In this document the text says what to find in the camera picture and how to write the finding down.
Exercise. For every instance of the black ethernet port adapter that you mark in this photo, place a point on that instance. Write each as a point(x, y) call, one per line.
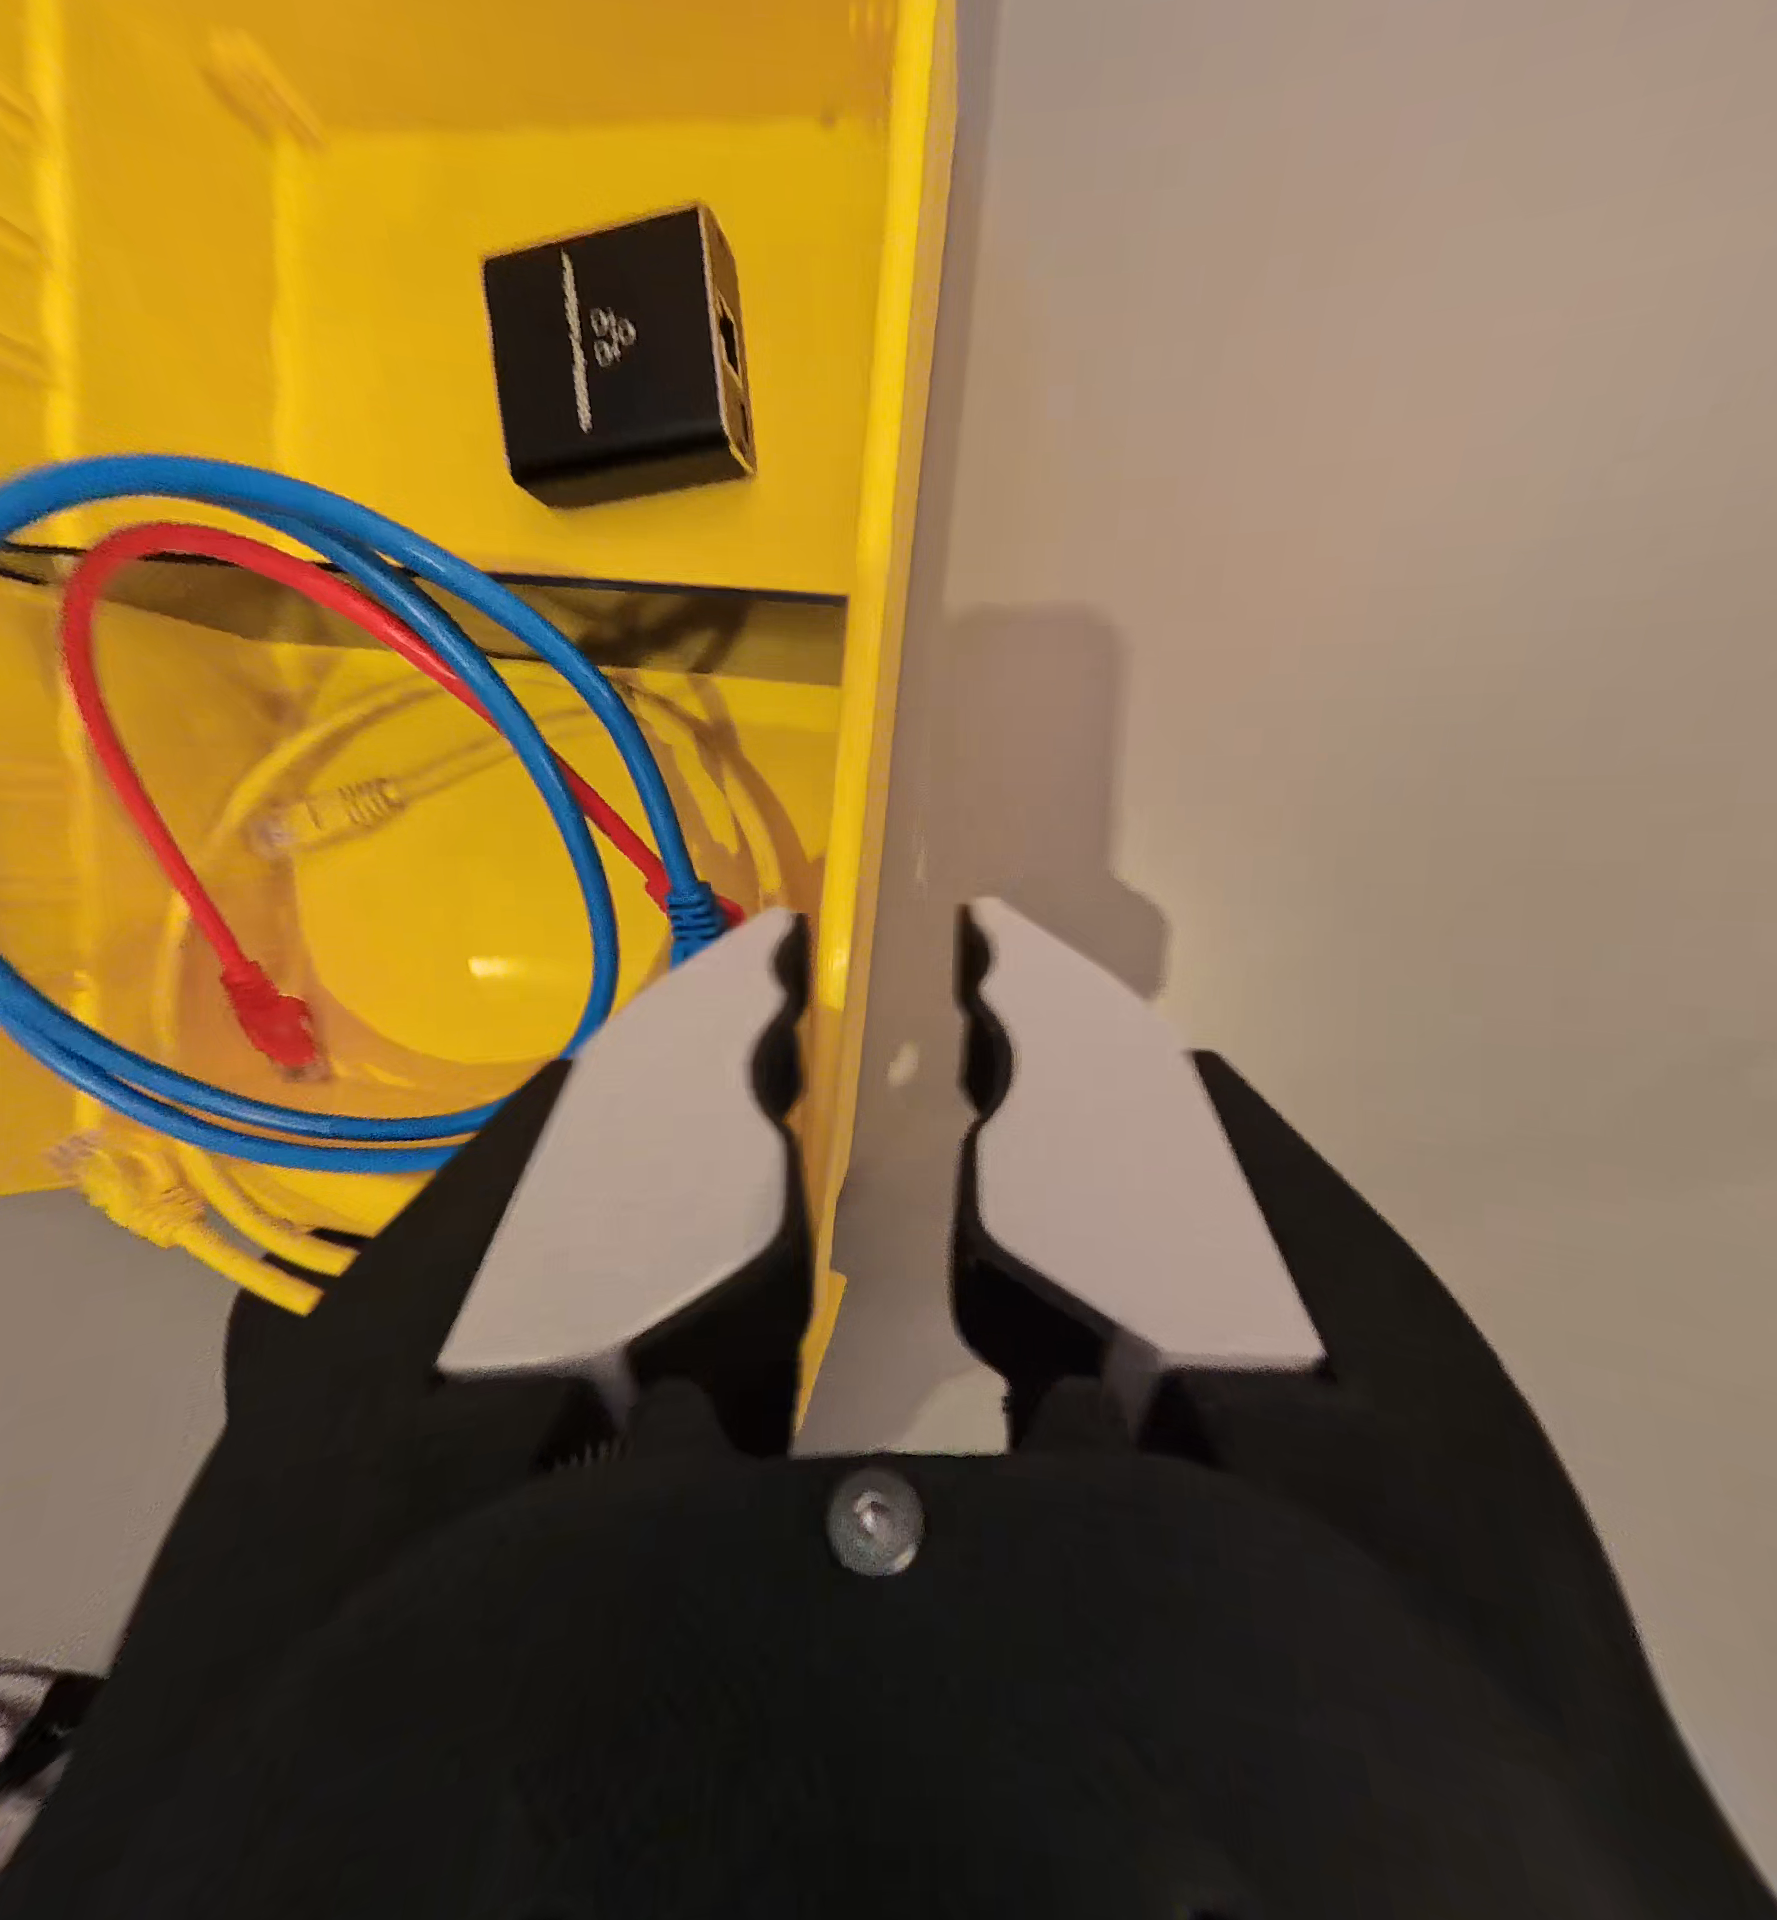
point(603, 362)

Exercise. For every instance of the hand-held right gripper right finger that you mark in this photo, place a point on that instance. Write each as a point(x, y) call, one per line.
point(1129, 1201)

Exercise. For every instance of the yellow plastic bin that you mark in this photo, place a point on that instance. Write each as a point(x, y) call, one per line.
point(648, 91)

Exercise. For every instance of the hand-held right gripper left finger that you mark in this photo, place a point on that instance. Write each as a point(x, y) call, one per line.
point(633, 1201)

